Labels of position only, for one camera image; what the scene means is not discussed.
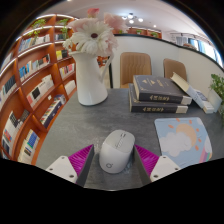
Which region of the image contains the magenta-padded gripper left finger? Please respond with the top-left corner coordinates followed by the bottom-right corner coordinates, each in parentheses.
top-left (45, 143), bottom-right (96, 188)

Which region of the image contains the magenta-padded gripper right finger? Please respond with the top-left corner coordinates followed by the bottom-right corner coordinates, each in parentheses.
top-left (133, 143), bottom-right (182, 186)

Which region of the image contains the light grey computer mouse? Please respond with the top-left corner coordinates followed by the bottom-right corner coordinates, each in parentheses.
top-left (98, 129), bottom-right (136, 174)

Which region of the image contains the sun and cloud mouse pad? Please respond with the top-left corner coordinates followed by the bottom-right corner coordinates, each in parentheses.
top-left (154, 116), bottom-right (213, 169)

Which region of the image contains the thick dark grey book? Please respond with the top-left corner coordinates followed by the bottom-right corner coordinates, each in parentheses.
top-left (132, 74), bottom-right (193, 106)
top-left (128, 83), bottom-right (190, 114)

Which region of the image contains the blue and white book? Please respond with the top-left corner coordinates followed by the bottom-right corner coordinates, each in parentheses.
top-left (191, 89), bottom-right (215, 115)

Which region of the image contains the thick white book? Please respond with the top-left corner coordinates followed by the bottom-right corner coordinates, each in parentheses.
top-left (170, 71), bottom-right (203, 103)

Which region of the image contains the large orange wooden bookshelf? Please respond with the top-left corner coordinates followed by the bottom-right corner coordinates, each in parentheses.
top-left (0, 13), bottom-right (79, 166)

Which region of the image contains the white jug vase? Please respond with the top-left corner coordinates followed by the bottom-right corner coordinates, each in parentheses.
top-left (69, 50), bottom-right (114, 107)

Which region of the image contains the green plant in white pot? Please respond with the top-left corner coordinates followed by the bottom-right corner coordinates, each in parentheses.
top-left (207, 73), bottom-right (224, 124)

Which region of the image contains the tan upholstered chair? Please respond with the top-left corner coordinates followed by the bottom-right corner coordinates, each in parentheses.
top-left (119, 51), bottom-right (153, 89)
top-left (162, 58), bottom-right (188, 82)

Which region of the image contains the orange shelf with plants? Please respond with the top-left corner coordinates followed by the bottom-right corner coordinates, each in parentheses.
top-left (113, 26), bottom-right (163, 40)

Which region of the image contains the ceiling lamp cluster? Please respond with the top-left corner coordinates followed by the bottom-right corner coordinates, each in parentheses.
top-left (121, 12), bottom-right (144, 25)

